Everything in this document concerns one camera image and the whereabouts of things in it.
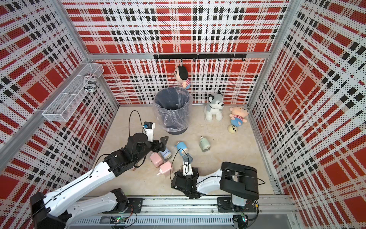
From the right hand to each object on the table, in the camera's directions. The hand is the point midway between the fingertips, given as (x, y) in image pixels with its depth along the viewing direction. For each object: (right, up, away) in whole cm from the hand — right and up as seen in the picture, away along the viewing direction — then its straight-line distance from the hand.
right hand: (187, 170), depth 87 cm
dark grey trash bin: (-11, +40, +15) cm, 44 cm away
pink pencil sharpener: (-18, +8, -5) cm, 20 cm away
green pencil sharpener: (+11, +16, +2) cm, 20 cm away
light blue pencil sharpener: (-12, +11, -3) cm, 17 cm away
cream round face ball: (+32, +25, +15) cm, 43 cm away
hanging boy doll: (-4, +61, +4) cm, 61 cm away
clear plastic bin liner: (-11, +41, +15) cm, 45 cm away
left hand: (-13, +23, -12) cm, 29 cm away
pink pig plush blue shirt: (+38, +35, +18) cm, 55 cm away
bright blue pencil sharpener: (-4, +15, +4) cm, 16 cm away
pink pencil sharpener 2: (-12, +3, -6) cm, 14 cm away
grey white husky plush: (+19, +41, +15) cm, 47 cm away
